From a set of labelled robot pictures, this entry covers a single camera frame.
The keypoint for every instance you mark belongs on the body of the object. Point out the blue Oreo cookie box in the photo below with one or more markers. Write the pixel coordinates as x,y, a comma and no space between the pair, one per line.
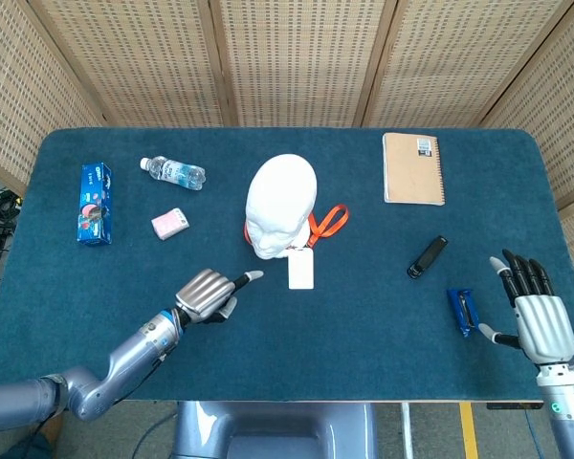
95,205

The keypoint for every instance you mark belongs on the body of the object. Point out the grey robot torso base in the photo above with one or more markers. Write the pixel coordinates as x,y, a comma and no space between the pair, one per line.
277,430

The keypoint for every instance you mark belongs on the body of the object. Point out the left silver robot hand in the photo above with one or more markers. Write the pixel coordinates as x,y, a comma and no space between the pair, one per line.
205,294

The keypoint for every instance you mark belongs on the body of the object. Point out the blue foil snack packet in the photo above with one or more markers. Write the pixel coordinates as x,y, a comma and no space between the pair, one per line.
465,311

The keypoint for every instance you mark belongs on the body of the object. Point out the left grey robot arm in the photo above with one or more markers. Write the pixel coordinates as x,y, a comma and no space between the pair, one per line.
124,354

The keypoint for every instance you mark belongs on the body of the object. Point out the brown spiral notebook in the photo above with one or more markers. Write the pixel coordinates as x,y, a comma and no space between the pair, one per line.
411,167

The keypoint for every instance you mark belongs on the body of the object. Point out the white foam mannequin head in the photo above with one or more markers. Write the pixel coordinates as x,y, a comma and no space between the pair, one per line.
280,201

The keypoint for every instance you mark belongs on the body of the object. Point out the white table leg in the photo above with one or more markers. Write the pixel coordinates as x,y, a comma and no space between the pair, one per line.
406,430

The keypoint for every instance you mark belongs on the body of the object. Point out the white ID badge card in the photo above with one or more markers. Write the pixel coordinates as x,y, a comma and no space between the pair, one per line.
300,272

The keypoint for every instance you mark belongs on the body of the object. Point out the clear plastic water bottle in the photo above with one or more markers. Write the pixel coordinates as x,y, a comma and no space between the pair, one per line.
177,173

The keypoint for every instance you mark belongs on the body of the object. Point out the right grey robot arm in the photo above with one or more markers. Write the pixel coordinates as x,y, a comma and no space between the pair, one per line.
564,416

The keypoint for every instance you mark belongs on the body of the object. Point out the blue felt table cover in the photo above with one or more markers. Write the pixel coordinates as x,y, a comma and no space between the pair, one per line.
363,344

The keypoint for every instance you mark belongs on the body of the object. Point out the woven rattan folding screen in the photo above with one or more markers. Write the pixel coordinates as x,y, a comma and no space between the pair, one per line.
292,57

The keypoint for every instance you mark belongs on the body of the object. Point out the pink tissue pack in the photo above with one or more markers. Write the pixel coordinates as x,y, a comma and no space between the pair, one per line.
169,225

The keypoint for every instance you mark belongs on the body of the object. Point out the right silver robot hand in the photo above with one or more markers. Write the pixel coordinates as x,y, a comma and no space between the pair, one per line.
545,330

